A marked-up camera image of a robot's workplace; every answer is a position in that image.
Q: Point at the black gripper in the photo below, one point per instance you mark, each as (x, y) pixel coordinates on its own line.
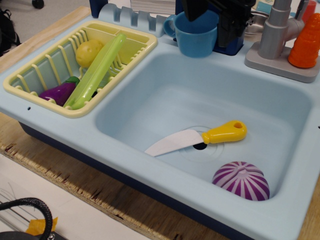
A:
(233, 16)

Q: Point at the steel bowl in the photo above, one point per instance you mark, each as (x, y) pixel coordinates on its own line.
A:
(256, 24)

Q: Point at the purple toy eggplant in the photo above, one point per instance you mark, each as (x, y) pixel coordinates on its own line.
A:
(61, 93)

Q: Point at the orange toy carrot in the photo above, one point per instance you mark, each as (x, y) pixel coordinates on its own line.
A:
(305, 51)

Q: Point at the light blue toy sink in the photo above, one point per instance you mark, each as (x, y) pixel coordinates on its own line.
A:
(103, 152)

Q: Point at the black bag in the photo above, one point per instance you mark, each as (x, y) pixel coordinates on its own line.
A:
(8, 35)

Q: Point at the yellow toy potato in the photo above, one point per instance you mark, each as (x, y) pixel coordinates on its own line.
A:
(87, 52)

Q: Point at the purple striped toy onion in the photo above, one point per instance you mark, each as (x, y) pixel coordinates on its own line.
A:
(242, 179)

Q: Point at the green plastic celery stick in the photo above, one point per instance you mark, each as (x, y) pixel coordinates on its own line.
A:
(95, 73)

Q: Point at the black chair wheel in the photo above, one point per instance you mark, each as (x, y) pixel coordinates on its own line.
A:
(38, 4)

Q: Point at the light blue plate holder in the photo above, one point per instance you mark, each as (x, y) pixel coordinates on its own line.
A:
(126, 17)

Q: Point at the yellow handled toy knife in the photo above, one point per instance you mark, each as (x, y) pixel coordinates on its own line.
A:
(232, 131)

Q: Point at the yellow tape piece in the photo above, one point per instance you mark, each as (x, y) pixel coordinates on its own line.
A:
(36, 227)

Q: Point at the grey toy faucet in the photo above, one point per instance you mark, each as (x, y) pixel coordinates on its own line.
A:
(270, 54)

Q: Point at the blue plastic cup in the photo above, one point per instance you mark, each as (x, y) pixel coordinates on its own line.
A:
(195, 39)

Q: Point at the pale yellow drying rack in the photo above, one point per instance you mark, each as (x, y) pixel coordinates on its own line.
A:
(54, 65)

